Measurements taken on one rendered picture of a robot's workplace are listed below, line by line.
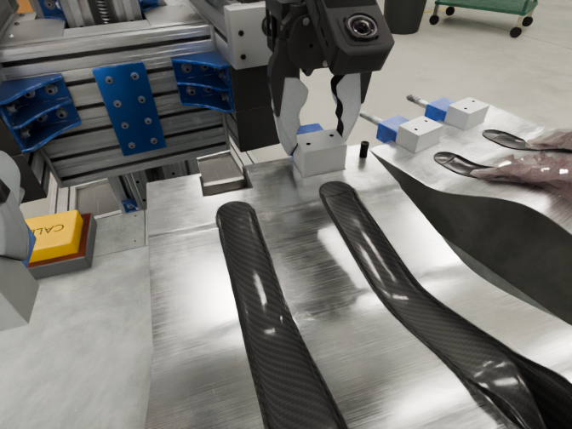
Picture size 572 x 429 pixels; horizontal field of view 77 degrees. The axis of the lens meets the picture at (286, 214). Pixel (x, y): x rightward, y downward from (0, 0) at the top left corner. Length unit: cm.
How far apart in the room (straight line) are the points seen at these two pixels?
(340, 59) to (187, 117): 56
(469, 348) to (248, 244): 19
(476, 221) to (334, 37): 27
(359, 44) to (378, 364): 21
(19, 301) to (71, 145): 54
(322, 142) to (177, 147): 48
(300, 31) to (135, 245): 31
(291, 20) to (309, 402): 29
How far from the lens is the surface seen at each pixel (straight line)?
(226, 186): 43
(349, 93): 39
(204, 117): 81
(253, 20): 64
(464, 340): 27
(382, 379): 23
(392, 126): 56
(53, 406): 40
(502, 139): 62
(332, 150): 39
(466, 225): 46
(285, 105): 37
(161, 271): 33
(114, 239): 50
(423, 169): 50
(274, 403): 23
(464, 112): 60
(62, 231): 49
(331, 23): 29
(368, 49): 28
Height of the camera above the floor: 112
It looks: 42 degrees down
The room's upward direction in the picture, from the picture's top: 1 degrees counter-clockwise
